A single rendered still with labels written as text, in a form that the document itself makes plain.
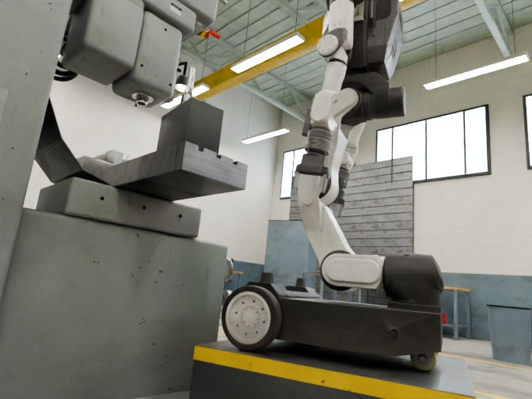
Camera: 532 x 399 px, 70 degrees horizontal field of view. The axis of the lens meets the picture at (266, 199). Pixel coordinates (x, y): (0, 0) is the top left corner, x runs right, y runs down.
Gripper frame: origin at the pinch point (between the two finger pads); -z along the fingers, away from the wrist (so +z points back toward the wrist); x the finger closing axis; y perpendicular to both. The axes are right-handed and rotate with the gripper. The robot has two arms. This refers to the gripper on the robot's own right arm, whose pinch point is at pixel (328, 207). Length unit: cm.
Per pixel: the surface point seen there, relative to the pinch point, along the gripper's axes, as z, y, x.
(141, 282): -49, 62, 36
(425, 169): 215, -708, 34
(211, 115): 10, 73, 24
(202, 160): -6, 84, 13
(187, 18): 55, 53, 69
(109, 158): -12, 59, 75
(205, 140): 2, 74, 22
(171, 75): 28, 55, 64
